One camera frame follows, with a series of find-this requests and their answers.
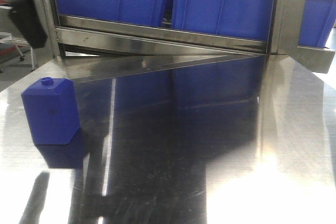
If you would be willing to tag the blue block part small knob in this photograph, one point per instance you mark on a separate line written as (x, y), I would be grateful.
(51, 109)

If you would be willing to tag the blue plastic bin far right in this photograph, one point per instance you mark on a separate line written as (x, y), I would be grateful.
(317, 22)

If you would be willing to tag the background table with caster legs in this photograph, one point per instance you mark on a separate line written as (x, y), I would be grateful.
(7, 38)

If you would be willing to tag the stainless steel shelf frame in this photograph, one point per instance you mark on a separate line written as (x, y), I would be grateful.
(81, 34)

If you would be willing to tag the blue plastic bin centre right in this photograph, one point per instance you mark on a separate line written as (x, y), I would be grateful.
(246, 19)

